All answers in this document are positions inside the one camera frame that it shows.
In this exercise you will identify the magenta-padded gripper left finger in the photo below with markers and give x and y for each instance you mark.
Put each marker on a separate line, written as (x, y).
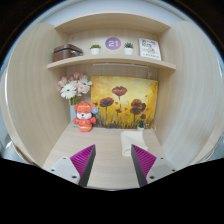
(74, 170)

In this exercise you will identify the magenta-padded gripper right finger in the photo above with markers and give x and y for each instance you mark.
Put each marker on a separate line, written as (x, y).
(151, 170)

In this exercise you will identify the cream towel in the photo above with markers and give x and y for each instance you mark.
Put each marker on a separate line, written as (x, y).
(131, 140)

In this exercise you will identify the small plant in white pot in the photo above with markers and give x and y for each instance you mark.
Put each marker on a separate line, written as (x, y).
(141, 126)

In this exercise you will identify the red plush mouse toy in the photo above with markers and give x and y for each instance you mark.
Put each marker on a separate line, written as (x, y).
(84, 118)

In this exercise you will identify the light blue vase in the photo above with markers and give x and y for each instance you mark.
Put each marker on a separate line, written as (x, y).
(72, 115)

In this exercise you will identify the yellow poppy flower painting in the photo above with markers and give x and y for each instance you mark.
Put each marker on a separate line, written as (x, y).
(125, 103)

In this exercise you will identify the pink and white flower bouquet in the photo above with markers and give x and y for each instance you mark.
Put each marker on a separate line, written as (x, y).
(74, 88)

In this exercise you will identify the white light bar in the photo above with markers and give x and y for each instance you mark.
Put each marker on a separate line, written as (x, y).
(120, 65)

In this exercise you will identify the wooden shelf with decorations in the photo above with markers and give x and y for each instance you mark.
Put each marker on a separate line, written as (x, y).
(110, 59)

